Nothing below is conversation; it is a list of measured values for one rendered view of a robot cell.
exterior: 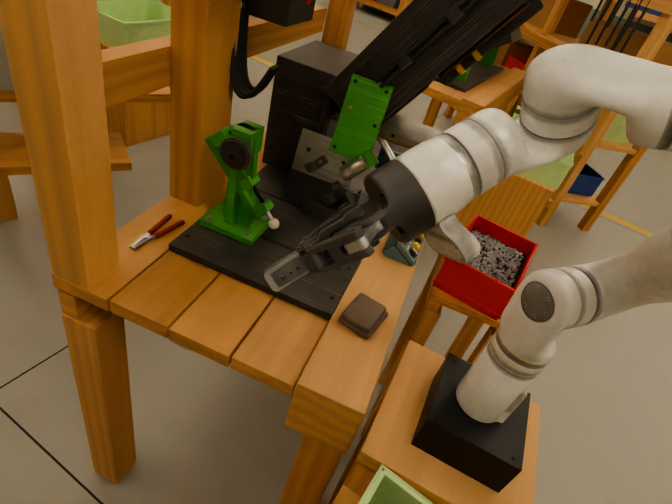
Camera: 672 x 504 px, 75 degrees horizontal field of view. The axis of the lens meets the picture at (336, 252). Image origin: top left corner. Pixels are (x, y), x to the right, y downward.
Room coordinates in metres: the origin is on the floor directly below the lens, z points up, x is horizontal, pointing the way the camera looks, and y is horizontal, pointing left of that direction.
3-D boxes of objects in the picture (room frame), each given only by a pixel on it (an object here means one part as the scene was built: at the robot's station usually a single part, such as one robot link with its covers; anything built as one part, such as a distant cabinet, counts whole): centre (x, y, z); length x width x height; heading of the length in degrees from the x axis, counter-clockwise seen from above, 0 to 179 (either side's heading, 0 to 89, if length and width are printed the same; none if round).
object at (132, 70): (1.34, 0.45, 1.23); 1.30 x 0.05 x 0.09; 170
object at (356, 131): (1.19, 0.03, 1.17); 0.13 x 0.12 x 0.20; 170
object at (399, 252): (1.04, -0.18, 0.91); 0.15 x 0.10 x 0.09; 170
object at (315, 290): (1.28, 0.08, 0.89); 1.10 x 0.42 x 0.02; 170
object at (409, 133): (1.34, -0.03, 1.11); 0.39 x 0.16 x 0.03; 80
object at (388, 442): (0.55, -0.34, 0.83); 0.32 x 0.32 x 0.04; 75
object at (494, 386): (0.55, -0.34, 1.03); 0.09 x 0.09 x 0.17; 84
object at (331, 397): (1.23, -0.19, 0.83); 1.50 x 0.14 x 0.15; 170
